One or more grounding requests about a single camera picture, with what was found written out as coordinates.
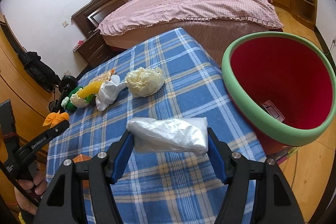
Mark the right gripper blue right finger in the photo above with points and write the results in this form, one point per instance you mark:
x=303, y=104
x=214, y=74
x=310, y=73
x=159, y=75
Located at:
x=220, y=156

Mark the green clover toy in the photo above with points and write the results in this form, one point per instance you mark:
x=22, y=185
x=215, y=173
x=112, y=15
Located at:
x=67, y=105

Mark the dark wooden nightstand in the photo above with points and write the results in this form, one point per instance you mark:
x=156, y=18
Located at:
x=94, y=50

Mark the orange ointment box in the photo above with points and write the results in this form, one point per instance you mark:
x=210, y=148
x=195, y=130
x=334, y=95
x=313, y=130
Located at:
x=82, y=158

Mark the black jacket hanging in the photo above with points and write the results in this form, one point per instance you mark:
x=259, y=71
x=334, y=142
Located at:
x=39, y=71

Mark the orange wrapper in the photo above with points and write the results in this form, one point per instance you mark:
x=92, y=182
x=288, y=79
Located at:
x=55, y=118

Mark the black suction mount stand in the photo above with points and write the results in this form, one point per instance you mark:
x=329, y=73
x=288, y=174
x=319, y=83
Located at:
x=67, y=84

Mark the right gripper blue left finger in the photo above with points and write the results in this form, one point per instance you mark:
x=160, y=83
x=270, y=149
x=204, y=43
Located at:
x=115, y=159

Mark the blue plaid table blanket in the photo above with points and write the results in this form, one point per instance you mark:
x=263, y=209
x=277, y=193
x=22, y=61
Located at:
x=163, y=187

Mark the white glove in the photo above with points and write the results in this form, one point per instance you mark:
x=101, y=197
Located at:
x=108, y=92

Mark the red bin with green rim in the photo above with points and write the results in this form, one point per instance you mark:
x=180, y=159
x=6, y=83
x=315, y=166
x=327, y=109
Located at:
x=283, y=85

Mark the pink bed cover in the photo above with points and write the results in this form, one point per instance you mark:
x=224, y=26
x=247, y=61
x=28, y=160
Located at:
x=146, y=13

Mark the person's left hand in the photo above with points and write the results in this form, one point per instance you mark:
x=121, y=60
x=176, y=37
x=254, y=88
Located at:
x=41, y=185

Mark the clear white plastic bag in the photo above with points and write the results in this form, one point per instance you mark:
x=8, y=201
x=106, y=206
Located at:
x=170, y=135

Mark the orange snack cracker packet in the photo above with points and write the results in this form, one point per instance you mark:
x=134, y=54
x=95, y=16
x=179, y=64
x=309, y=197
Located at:
x=104, y=76

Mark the wooden wardrobe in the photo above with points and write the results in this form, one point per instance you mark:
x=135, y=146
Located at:
x=29, y=101

